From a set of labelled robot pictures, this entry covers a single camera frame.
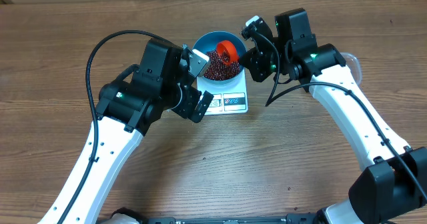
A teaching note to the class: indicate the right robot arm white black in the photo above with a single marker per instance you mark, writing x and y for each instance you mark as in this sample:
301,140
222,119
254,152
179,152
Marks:
393,175

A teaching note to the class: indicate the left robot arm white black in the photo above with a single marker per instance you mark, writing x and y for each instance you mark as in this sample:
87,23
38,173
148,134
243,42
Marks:
127,106

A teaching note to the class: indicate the red beans in bowl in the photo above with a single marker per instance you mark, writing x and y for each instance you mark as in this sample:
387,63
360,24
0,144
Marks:
218,69

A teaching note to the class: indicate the white kitchen scale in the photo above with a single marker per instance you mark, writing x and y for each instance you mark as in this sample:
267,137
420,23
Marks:
229,96

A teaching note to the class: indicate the blue bowl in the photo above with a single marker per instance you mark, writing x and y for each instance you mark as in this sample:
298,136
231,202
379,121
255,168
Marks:
209,41

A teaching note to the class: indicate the red scoop blue handle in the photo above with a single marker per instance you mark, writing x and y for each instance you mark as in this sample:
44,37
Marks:
227,52

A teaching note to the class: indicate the clear plastic container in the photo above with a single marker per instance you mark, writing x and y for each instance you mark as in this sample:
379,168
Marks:
353,63

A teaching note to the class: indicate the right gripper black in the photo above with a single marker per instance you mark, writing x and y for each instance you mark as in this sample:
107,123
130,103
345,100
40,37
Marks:
249,60

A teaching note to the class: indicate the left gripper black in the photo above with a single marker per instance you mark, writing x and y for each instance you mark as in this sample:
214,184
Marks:
193,99

